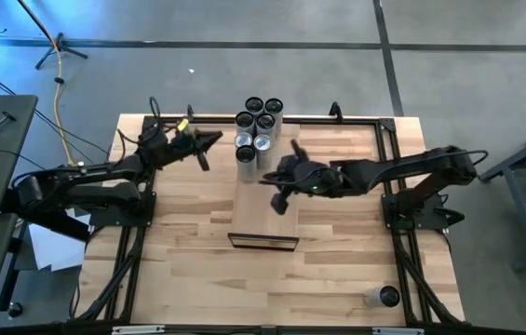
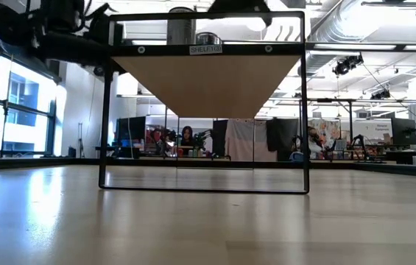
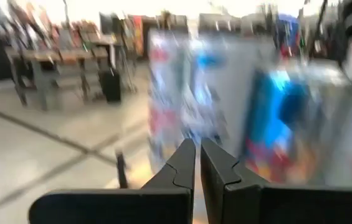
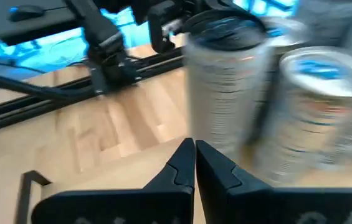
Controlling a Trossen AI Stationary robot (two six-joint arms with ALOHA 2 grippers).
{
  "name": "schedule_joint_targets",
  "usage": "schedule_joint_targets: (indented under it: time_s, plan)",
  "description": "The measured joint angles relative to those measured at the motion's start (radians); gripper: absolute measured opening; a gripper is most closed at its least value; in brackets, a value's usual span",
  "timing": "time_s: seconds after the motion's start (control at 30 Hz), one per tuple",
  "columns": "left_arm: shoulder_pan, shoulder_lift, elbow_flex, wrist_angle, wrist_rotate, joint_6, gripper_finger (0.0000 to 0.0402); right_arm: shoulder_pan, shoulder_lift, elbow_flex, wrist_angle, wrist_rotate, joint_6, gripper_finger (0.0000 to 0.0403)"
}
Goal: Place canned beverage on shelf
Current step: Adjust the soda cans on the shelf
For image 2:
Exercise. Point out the white beverage can black lid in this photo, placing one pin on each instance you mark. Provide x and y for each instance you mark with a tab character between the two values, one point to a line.
208	38
180	25

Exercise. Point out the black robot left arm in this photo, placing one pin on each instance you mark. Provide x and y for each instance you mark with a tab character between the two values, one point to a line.
67	51

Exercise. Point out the background robot arm red base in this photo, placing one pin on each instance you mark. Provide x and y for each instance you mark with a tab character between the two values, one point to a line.
360	145

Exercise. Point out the dark background robot arm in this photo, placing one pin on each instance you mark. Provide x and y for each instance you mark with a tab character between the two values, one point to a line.
163	140

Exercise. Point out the white shelf label sticker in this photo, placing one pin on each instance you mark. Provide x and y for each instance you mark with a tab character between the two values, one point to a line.
205	49

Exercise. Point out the black ceiling spotlight cluster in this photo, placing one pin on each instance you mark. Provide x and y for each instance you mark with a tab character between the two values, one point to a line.
345	66

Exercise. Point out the narrow black hanging cloth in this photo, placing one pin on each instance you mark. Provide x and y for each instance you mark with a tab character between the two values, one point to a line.
220	127

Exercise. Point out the black monitor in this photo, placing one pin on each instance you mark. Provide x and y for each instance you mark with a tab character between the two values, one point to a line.
134	128
403	130

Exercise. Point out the thin tripod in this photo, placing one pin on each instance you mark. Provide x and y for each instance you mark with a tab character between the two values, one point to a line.
80	147

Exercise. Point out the wide black hanging cloth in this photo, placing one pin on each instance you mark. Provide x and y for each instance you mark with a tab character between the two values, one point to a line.
283	134

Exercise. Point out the small black box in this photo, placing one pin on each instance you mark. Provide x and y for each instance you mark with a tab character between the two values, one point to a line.
72	152

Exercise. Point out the beige hanging cloth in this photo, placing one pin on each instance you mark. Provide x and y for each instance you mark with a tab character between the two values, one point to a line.
244	141

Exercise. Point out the seated person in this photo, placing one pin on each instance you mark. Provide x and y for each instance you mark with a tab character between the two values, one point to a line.
314	141
186	134

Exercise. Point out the colourful poster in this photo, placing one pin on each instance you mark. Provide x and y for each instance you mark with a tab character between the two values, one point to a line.
331	130

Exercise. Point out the blue and white round object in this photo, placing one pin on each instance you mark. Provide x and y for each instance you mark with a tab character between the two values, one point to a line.
296	157

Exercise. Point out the black track light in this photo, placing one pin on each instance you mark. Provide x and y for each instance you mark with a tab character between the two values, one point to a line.
380	95

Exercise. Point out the white sign board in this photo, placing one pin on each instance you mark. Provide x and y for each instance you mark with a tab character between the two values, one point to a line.
375	129

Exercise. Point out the black round ceiling camera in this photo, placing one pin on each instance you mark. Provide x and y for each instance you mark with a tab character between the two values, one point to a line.
99	73

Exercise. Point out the black workstation frame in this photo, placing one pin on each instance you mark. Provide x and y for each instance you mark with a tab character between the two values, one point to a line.
334	100

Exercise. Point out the black table frame side rail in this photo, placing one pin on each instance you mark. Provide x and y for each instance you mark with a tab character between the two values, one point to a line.
395	168
38	163

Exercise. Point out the black table frame cross rail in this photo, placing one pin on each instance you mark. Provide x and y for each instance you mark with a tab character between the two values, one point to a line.
148	163

